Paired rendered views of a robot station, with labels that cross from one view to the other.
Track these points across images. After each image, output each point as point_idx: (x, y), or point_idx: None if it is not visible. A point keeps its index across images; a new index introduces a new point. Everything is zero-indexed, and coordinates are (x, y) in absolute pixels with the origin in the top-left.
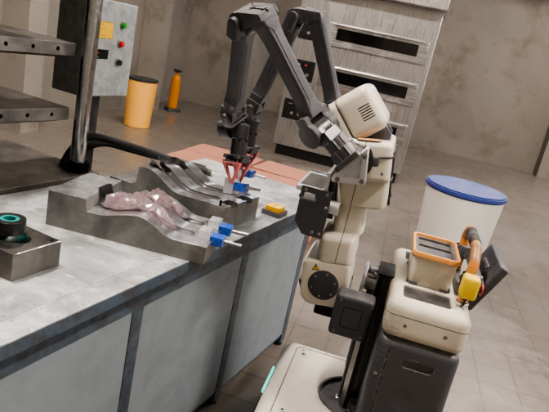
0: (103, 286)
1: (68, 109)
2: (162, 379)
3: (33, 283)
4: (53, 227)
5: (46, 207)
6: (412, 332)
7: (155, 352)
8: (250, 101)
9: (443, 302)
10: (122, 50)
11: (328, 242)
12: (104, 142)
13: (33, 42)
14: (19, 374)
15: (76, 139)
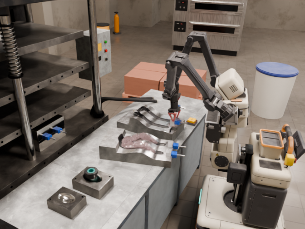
0: (135, 193)
1: (90, 91)
2: (158, 209)
3: (108, 198)
4: (103, 160)
5: (95, 147)
6: (265, 182)
7: (154, 201)
8: None
9: (277, 166)
10: (106, 52)
11: (221, 144)
12: None
13: (71, 70)
14: None
15: (96, 103)
